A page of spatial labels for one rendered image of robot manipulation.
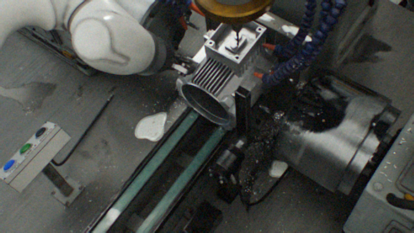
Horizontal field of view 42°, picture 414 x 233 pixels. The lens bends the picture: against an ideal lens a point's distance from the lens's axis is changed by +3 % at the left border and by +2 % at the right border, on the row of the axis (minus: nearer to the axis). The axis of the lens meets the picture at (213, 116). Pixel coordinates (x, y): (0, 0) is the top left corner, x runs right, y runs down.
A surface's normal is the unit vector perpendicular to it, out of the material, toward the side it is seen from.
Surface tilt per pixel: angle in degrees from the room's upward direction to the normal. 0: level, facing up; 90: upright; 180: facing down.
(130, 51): 77
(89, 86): 0
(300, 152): 66
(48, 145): 52
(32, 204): 0
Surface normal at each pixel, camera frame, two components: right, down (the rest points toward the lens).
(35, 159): 0.60, 0.11
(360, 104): 0.07, -0.61
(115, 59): 0.53, 0.72
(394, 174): -0.06, -0.45
